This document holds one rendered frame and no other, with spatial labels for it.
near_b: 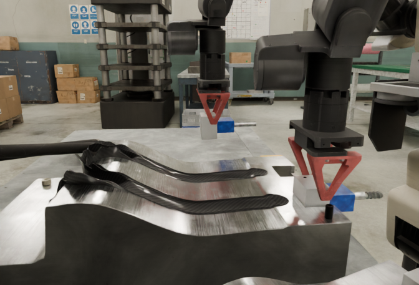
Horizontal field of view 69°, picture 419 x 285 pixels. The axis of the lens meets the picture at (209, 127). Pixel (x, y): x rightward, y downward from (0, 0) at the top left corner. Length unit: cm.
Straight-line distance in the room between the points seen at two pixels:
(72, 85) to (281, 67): 696
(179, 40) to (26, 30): 751
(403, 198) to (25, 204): 74
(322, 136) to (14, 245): 42
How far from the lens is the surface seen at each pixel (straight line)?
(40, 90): 746
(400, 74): 436
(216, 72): 67
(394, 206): 82
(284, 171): 61
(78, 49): 758
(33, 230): 51
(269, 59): 40
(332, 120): 43
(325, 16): 39
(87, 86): 715
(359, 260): 55
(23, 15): 813
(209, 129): 69
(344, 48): 39
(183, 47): 66
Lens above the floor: 110
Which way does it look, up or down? 14 degrees down
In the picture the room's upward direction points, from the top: straight up
